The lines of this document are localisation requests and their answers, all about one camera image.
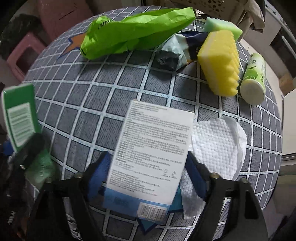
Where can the black plastic bag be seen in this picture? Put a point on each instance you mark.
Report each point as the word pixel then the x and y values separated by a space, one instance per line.
pixel 14 32

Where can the grey checked tablecloth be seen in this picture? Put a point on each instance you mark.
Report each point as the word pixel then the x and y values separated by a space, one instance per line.
pixel 82 104

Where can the dark blue foil bag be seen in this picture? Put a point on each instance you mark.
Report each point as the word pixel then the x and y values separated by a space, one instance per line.
pixel 180 49

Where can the green paper bag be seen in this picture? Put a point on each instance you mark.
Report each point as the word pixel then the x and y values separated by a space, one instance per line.
pixel 139 32

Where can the pink plastic stool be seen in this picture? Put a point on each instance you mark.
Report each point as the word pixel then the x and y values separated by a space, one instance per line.
pixel 58 16

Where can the beige plastic storage rack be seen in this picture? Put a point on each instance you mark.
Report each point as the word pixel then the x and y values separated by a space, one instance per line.
pixel 228 10

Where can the green sponge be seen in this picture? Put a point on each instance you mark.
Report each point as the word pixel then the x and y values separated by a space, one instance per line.
pixel 213 24

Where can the green drink bottle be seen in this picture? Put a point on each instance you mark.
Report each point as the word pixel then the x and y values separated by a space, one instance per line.
pixel 252 88

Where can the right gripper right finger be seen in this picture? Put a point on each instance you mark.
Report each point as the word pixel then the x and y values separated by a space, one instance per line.
pixel 244 221

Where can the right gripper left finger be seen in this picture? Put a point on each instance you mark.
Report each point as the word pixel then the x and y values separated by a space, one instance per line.
pixel 48 219

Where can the small pink stool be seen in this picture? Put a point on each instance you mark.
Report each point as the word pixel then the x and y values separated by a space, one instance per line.
pixel 24 55

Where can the white green bottle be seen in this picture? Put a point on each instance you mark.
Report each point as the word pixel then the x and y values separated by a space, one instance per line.
pixel 24 131

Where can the white blue paper box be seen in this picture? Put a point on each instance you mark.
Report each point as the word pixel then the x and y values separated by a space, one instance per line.
pixel 148 161

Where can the yellow sponge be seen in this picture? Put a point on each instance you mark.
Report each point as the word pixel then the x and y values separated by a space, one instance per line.
pixel 218 58

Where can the white paper towel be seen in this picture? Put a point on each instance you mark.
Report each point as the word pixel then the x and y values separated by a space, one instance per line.
pixel 219 144

